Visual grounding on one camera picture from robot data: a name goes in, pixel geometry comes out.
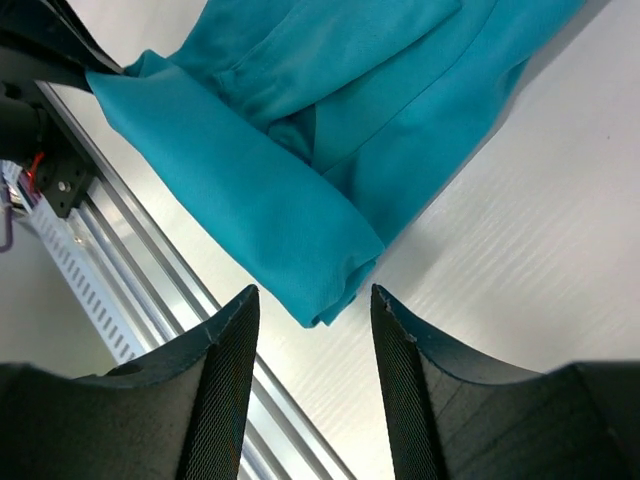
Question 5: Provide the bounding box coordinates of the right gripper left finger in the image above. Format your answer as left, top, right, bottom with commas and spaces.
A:
1, 286, 260, 479

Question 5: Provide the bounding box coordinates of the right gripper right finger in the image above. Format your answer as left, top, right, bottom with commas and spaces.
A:
370, 285, 639, 479

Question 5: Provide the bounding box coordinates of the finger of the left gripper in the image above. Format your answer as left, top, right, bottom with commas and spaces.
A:
1, 0, 123, 75

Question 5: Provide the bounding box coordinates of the teal t shirt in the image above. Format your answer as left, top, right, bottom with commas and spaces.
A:
87, 1, 581, 328

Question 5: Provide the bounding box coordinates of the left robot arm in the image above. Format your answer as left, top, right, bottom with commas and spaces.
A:
1, 1, 123, 166

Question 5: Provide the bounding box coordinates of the white slotted cable duct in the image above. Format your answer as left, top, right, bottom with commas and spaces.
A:
1, 161, 153, 364

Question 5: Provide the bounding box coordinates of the aluminium front rail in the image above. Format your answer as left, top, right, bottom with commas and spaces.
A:
38, 83, 353, 479

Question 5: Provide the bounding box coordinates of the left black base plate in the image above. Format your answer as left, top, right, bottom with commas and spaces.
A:
27, 145, 95, 219

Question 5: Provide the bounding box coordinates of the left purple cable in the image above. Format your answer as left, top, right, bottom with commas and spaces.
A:
0, 184, 14, 254

